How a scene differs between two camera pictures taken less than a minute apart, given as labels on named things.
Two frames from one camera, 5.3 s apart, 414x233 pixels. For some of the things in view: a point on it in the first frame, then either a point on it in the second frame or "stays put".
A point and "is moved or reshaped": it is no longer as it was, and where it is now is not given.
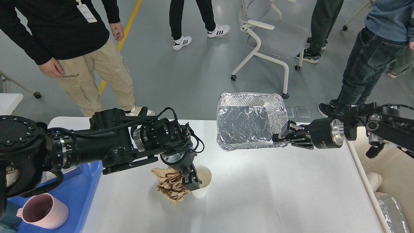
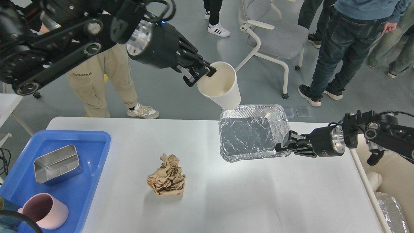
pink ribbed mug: (44, 210) stays put
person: (388, 33) -> (353, 27)
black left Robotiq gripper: (181, 160) -> (158, 44)
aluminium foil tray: (249, 120) is moved or reshaped
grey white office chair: (277, 42) stays put
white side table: (8, 102) stays put
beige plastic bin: (390, 172) stays put
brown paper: (170, 184) is moved or reshaped
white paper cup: (205, 174) -> (222, 87)
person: (324, 14) -> (309, 10)
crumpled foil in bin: (393, 213) stays put
